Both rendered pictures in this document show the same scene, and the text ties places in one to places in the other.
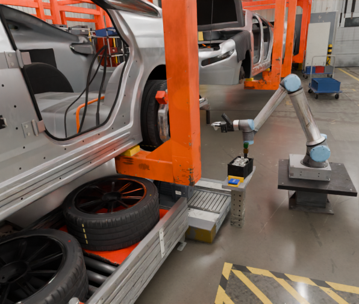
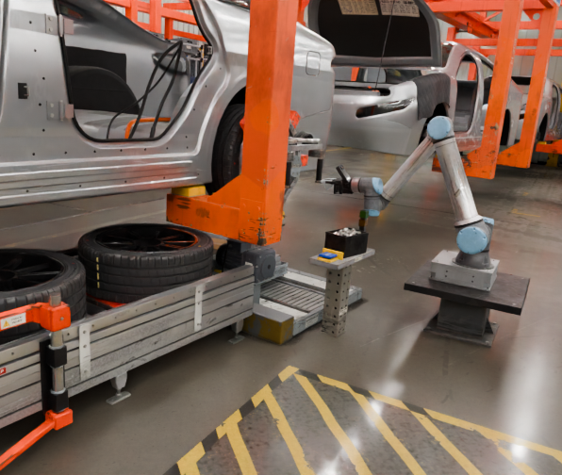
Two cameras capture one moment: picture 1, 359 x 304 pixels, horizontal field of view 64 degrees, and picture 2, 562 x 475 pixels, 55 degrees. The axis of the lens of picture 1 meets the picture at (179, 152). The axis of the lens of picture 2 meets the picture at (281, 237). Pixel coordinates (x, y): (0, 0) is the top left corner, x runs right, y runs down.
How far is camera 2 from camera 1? 0.92 m
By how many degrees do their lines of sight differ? 10
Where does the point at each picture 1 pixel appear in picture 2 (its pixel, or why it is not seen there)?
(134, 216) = (167, 260)
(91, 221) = (109, 254)
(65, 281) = (53, 288)
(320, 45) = not seen: outside the picture
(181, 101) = (259, 120)
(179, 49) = (265, 48)
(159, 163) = (223, 209)
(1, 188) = (7, 167)
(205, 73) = (360, 130)
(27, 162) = (43, 150)
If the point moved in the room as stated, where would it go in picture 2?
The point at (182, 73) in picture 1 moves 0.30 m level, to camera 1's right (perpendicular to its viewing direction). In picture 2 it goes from (265, 82) to (330, 86)
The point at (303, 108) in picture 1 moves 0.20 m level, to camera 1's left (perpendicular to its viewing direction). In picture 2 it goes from (452, 167) to (412, 164)
